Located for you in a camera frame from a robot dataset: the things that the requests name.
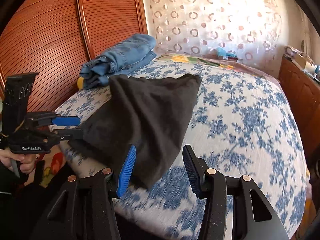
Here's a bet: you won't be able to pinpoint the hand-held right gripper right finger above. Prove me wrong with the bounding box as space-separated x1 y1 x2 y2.
182 144 273 240

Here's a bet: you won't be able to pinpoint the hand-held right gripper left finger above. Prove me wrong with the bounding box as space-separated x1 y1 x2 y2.
47 145 137 240

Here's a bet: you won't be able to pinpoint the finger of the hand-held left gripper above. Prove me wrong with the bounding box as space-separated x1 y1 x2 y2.
54 129 84 140
51 116 81 127

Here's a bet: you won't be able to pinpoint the black pants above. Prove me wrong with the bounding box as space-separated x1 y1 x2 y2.
68 74 202 190

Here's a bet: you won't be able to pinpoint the person's left hand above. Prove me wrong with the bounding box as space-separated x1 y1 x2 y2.
0 149 40 174

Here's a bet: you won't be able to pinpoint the blue floral bedspread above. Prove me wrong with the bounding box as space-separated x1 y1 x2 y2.
54 57 307 240

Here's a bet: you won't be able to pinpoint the folded blue jeans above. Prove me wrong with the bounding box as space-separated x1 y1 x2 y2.
79 33 157 89

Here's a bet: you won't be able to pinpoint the colourful floral blanket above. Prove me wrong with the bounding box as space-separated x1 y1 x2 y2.
156 53 265 78

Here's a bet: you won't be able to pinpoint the items on windowsill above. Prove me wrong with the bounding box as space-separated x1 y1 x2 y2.
207 47 244 62

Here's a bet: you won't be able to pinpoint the wooden dresser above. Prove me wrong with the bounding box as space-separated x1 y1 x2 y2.
278 55 320 178

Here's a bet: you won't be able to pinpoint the sheer circle-patterned curtain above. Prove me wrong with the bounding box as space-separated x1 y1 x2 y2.
140 0 285 60

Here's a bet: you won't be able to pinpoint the clutter on dresser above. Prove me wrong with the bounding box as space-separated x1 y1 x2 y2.
284 40 320 84

